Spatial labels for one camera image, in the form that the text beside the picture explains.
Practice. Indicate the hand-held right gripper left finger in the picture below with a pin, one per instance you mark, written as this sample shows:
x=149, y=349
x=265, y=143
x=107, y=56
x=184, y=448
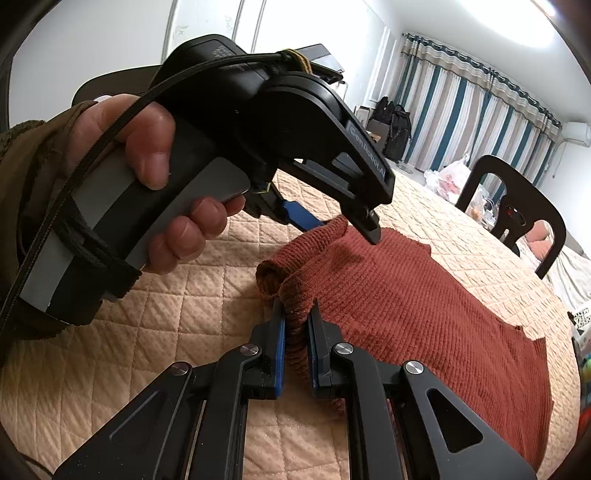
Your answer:
x=278, y=360

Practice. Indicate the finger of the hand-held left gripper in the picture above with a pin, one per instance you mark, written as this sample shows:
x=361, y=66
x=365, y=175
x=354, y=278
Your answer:
x=300, y=217
x=367, y=224

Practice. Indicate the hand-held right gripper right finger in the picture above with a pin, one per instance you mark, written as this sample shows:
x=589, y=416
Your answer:
x=315, y=364

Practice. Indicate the rust knitted sweater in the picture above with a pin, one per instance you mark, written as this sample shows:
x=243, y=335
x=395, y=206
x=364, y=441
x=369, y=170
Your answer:
x=415, y=300

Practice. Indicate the person's left hand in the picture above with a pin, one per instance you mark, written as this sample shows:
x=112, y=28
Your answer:
x=147, y=138

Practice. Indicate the white plastic bag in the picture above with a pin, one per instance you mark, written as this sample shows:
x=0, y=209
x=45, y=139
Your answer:
x=448, y=177

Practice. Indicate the white wardrobe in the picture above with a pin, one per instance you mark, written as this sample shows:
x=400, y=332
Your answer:
x=207, y=18

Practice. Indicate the peach quilted blanket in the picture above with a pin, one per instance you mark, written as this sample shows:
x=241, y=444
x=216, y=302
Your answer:
x=161, y=323

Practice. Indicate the black wooden chair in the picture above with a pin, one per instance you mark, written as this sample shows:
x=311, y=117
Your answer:
x=120, y=78
x=489, y=168

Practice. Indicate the striped blue beige curtains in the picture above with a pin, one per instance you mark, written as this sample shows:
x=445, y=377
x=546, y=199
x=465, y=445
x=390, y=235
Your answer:
x=461, y=101

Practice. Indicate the pink pillow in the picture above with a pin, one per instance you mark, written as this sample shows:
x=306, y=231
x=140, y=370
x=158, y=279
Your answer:
x=538, y=235

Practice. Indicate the bed with light bedding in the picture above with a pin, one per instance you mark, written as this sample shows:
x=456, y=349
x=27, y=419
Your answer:
x=568, y=281

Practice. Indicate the white air conditioner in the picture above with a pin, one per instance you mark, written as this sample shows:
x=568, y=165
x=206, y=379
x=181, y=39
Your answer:
x=577, y=134

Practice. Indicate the printed box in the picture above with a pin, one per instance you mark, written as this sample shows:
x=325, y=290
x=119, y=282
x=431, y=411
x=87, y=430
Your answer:
x=582, y=325

